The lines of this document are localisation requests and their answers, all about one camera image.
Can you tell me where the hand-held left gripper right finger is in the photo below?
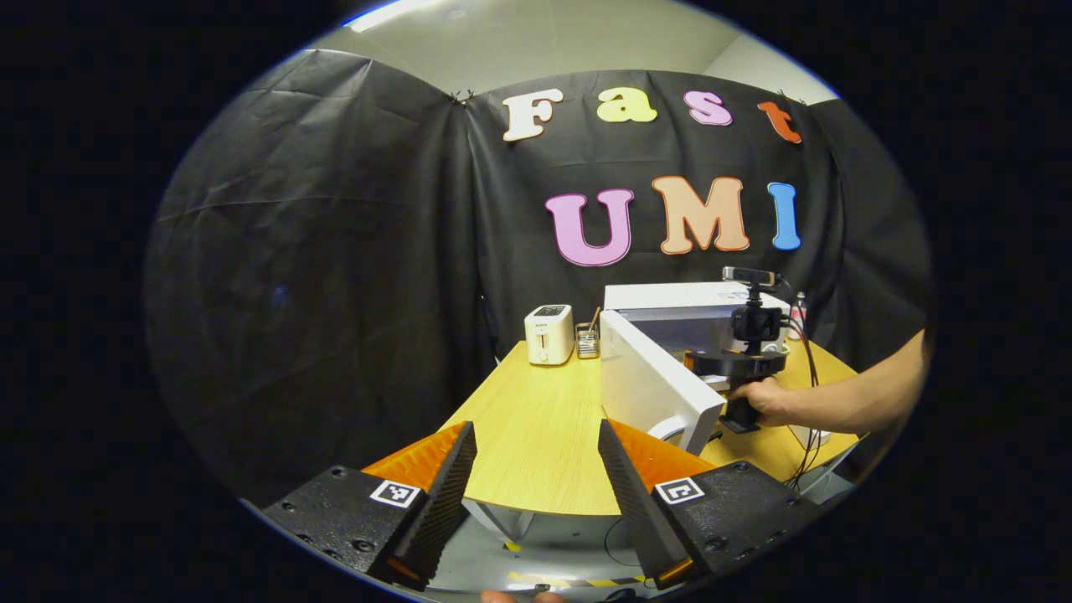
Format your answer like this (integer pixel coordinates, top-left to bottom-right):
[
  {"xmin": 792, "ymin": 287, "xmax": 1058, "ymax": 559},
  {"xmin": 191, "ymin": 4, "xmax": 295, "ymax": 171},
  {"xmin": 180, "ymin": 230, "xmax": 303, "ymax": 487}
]
[{"xmin": 596, "ymin": 418, "xmax": 827, "ymax": 592}]

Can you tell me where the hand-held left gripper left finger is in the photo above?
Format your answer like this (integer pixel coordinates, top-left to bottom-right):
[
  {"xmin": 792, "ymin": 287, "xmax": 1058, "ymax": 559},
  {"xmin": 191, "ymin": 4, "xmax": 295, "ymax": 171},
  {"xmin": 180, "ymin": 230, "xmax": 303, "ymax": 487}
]
[{"xmin": 261, "ymin": 420, "xmax": 479, "ymax": 592}]

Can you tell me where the white microwave oven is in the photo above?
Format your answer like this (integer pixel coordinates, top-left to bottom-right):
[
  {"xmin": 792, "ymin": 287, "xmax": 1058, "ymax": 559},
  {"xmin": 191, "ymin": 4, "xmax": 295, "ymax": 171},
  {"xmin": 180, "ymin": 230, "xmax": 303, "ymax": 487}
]
[{"xmin": 600, "ymin": 281, "xmax": 792, "ymax": 456}]

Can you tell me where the white table leg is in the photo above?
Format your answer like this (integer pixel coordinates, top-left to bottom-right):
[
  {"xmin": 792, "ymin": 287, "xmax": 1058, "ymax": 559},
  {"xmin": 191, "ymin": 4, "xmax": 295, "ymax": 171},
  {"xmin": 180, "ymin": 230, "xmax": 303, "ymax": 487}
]
[{"xmin": 462, "ymin": 500, "xmax": 537, "ymax": 544}]

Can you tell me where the striped floor tape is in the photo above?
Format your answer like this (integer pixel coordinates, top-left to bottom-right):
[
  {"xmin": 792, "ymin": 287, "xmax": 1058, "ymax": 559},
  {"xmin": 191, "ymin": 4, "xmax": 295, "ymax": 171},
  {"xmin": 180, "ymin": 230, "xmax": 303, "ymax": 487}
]
[{"xmin": 507, "ymin": 571, "xmax": 652, "ymax": 589}]

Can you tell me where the clear utensil jar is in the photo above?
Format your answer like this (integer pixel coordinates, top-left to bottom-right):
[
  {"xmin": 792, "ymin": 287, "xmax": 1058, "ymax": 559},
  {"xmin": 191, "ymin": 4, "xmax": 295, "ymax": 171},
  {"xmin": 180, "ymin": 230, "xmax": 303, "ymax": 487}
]
[{"xmin": 575, "ymin": 307, "xmax": 602, "ymax": 359}]

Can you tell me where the white toaster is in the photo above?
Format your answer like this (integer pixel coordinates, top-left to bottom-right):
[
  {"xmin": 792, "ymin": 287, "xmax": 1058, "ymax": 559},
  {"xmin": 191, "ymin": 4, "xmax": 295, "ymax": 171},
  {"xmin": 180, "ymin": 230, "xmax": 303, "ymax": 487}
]
[{"xmin": 524, "ymin": 304, "xmax": 575, "ymax": 366}]

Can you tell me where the black backdrop cloth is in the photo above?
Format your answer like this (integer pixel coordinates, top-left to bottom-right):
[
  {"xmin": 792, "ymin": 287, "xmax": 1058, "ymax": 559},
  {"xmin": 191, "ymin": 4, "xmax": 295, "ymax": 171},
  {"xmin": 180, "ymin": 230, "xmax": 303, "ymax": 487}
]
[{"xmin": 144, "ymin": 49, "xmax": 932, "ymax": 503}]

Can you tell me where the ceiling light panel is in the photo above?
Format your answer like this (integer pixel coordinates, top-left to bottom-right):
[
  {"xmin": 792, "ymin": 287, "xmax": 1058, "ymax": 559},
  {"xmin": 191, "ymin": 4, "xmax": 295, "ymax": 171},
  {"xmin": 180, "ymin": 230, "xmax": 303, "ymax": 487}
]
[{"xmin": 343, "ymin": 0, "xmax": 445, "ymax": 33}]

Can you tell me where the dark gripper cable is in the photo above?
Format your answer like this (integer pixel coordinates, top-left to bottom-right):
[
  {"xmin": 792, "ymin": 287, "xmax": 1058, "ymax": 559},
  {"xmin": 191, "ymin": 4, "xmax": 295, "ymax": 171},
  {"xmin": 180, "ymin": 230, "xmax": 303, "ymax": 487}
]
[{"xmin": 783, "ymin": 317, "xmax": 826, "ymax": 491}]

